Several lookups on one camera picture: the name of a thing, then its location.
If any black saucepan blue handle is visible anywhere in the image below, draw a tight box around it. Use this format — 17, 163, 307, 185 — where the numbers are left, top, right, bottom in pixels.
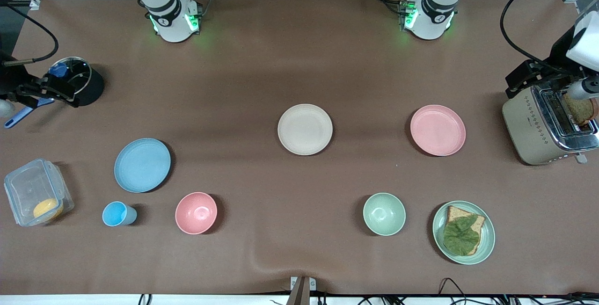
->
4, 56, 104, 129

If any blue cup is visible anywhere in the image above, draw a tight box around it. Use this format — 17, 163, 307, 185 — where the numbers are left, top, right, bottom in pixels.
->
102, 201, 138, 227

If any green bowl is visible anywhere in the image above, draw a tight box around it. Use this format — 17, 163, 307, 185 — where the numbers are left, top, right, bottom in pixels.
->
363, 193, 407, 237

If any blue plate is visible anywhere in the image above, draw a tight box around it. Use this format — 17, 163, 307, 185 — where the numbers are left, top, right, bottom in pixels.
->
114, 138, 172, 194

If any beige metal toaster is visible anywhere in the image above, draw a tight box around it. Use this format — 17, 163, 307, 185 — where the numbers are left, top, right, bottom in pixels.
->
502, 77, 599, 166

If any green plate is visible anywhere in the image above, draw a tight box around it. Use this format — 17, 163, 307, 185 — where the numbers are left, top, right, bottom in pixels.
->
432, 200, 496, 265

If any clear plastic food container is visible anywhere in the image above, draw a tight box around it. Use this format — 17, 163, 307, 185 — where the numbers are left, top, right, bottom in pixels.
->
4, 158, 74, 227

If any metal table bracket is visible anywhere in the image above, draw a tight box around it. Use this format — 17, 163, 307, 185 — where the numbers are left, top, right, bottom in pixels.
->
290, 276, 317, 305

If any pink plate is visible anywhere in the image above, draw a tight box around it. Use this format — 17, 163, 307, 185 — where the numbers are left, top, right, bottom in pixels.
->
410, 104, 467, 157

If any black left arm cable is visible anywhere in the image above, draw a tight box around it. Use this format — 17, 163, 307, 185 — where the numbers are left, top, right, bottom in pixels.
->
499, 0, 581, 72

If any glass lid blue knob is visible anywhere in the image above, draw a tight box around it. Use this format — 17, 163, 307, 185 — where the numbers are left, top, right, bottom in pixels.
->
45, 57, 92, 99

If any toast slice in toaster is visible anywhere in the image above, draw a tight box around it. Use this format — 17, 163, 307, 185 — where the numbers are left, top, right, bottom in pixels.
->
562, 92, 599, 126

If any yellow round food piece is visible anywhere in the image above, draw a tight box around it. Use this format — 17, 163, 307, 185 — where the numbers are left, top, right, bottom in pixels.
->
33, 198, 64, 221

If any pink bowl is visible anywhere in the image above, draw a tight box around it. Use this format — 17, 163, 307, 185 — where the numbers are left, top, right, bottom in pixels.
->
175, 192, 218, 235

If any beige plate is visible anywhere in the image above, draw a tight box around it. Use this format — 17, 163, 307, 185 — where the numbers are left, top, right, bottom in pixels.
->
277, 103, 334, 156

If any brown table cover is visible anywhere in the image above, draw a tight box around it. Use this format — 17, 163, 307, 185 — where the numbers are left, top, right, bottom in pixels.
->
0, 0, 599, 296

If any green lettuce leaf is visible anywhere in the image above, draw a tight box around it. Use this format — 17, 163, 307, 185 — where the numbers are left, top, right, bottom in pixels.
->
443, 215, 481, 256

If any brown bread slice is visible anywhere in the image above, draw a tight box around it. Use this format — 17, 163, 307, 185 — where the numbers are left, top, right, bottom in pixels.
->
445, 205, 486, 255

